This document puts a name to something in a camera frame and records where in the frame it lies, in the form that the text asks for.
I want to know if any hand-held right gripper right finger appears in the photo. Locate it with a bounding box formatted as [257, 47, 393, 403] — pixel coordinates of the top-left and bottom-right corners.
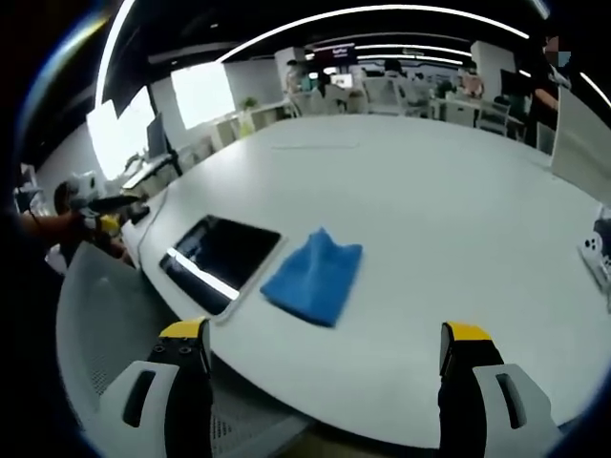
[436, 321, 563, 458]

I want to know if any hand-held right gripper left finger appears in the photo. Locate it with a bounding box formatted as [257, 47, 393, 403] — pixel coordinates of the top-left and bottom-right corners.
[97, 315, 214, 458]

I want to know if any black tablet screen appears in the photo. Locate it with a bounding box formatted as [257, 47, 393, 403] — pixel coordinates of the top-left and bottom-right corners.
[158, 214, 284, 317]

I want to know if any blue cleaning cloth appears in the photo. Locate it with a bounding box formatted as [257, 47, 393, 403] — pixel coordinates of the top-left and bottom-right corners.
[259, 226, 364, 329]

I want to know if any grey mesh office chair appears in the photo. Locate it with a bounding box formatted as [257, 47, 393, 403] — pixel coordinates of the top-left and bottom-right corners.
[54, 239, 316, 458]

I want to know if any green potted plant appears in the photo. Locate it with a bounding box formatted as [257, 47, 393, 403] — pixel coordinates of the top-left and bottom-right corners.
[238, 95, 259, 136]

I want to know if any white game controller box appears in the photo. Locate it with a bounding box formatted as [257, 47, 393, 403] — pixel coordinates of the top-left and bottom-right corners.
[576, 203, 611, 290]

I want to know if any white office chair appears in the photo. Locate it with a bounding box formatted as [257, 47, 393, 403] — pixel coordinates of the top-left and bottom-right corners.
[474, 99, 513, 135]
[362, 76, 407, 115]

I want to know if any white partition panel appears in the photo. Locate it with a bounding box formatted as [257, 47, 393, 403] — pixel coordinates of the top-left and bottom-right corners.
[550, 86, 611, 190]

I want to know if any wall display screen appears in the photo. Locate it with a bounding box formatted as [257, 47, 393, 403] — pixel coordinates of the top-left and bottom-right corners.
[312, 42, 358, 60]

